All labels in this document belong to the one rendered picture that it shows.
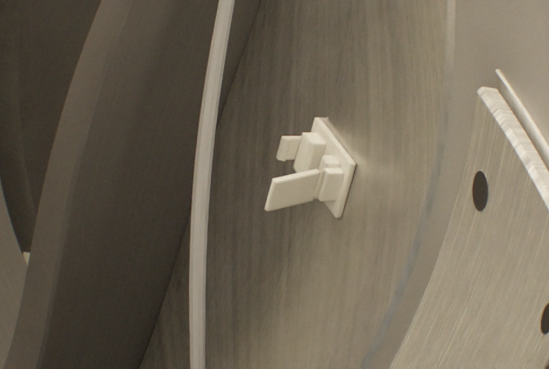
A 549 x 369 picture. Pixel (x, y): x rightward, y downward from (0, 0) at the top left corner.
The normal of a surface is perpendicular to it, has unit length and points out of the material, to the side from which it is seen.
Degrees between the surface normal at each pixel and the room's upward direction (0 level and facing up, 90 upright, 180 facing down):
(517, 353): 90
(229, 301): 90
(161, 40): 113
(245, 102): 90
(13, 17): 63
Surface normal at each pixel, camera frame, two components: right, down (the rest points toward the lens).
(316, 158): 0.40, 0.53
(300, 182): 0.64, 0.50
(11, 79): 0.41, -0.44
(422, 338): -0.88, 0.01
